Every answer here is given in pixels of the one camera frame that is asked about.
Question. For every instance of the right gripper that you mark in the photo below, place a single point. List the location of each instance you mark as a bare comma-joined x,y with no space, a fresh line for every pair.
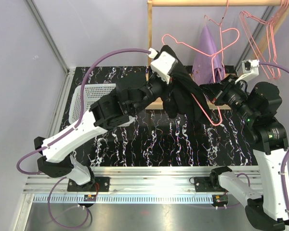
216,92

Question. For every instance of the black trousers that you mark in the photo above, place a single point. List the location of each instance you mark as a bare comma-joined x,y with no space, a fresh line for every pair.
185,97

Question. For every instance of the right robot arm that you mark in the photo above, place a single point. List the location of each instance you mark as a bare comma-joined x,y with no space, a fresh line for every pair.
269,210

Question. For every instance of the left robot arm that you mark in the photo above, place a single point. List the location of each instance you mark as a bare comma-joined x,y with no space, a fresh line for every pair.
116,109

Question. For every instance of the purple garment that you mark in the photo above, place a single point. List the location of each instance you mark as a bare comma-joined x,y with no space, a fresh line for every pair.
207,68

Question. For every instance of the black marbled mat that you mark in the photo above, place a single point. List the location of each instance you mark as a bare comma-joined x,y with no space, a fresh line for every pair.
154,140

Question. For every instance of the wooden clothes rack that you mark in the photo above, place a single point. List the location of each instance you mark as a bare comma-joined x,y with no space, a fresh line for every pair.
185,19

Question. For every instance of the white plastic basket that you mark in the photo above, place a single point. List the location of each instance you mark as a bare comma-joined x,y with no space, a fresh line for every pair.
92,93

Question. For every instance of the empty pink wire hangers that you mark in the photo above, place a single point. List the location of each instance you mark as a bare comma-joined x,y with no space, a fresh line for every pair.
261,31

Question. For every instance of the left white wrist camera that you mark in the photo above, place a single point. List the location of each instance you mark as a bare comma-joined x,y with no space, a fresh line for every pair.
162,64

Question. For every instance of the aluminium rail base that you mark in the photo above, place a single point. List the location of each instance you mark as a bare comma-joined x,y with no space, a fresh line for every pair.
128,185

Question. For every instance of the aluminium corner post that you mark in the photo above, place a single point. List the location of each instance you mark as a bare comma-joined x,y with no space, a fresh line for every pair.
44,30

